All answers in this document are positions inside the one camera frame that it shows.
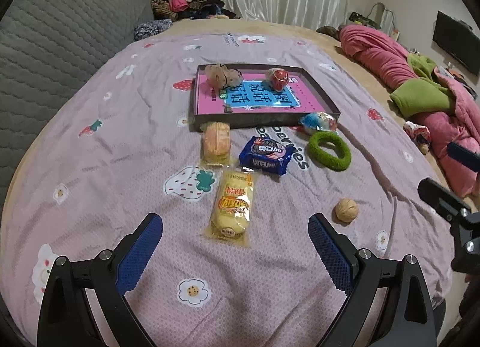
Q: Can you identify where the green fleece blanket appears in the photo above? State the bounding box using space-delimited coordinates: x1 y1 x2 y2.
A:
390 52 456 117

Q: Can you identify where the blue foil egg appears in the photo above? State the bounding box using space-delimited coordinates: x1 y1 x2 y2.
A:
299 112 338 134

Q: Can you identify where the yellow cake packet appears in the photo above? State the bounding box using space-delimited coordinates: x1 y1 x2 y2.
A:
203 167 260 248

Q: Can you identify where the pink quilt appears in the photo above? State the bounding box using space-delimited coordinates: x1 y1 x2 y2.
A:
339 25 480 198

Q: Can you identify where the red foil egg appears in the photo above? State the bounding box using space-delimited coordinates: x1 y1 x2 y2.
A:
265 67 290 92

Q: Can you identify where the walnut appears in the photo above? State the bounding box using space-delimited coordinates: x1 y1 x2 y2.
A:
335 198 360 223

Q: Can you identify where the blue patterned cloth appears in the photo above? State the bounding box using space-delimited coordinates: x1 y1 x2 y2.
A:
134 19 173 42

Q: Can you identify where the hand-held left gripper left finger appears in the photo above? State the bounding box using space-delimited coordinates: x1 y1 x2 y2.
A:
37 213 164 347

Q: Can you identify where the blue cookie packet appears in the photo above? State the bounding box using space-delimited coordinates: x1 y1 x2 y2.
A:
239 136 295 176

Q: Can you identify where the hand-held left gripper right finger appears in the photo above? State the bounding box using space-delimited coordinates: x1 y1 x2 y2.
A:
308 213 437 347

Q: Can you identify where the grey quilted headboard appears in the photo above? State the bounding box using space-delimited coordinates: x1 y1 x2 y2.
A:
0 0 154 198

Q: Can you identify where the orange cracker packet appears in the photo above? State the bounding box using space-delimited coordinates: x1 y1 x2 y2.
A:
200 121 231 166

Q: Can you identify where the white metal chair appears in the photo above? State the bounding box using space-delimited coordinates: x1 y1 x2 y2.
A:
369 2 400 38

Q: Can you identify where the green scrunchie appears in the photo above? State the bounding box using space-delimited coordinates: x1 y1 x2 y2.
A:
307 131 352 172

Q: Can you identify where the purple strawberry printed blanket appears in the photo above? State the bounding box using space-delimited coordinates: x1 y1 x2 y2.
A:
0 34 456 347

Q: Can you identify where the black television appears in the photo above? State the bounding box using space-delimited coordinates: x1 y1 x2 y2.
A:
432 10 480 76

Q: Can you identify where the shallow cardboard box with pink insert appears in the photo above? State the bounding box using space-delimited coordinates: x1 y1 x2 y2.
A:
190 64 341 133

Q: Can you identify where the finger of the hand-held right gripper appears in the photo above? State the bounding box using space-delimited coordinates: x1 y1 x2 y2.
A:
447 142 480 172
417 178 472 222

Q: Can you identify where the red white patterned toy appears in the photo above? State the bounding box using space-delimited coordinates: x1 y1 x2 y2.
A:
403 121 432 154

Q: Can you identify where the beige spotted scrunchie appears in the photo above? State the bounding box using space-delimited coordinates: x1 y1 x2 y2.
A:
204 64 244 89

